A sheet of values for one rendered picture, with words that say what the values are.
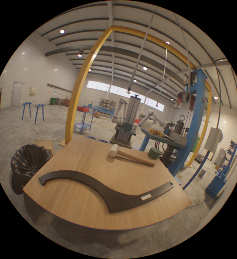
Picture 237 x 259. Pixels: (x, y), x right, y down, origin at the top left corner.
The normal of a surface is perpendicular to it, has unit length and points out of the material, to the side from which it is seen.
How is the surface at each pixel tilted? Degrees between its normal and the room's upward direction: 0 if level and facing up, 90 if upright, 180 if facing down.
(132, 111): 90
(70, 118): 90
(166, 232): 0
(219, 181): 90
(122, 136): 90
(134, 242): 0
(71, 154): 0
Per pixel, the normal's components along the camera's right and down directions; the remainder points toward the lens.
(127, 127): -0.10, 0.21
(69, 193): 0.29, -0.93
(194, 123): -0.96, -0.27
